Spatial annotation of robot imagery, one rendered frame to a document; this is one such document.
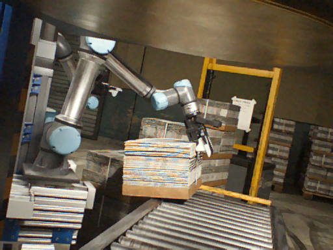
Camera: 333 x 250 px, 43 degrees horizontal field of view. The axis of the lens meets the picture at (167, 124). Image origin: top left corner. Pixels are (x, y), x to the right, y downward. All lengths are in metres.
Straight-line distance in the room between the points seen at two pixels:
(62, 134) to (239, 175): 2.64
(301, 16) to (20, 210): 1.52
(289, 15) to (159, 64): 9.39
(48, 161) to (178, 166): 0.54
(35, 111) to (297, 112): 7.78
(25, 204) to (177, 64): 8.11
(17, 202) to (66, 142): 0.29
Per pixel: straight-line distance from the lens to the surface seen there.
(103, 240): 1.21
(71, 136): 1.68
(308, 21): 0.34
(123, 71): 1.88
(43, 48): 2.06
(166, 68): 9.66
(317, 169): 7.76
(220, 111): 3.42
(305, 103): 9.40
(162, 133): 2.95
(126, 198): 2.43
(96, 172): 2.56
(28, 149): 2.06
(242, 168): 4.06
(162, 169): 1.76
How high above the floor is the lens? 1.21
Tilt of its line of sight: 3 degrees down
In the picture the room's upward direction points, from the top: 11 degrees clockwise
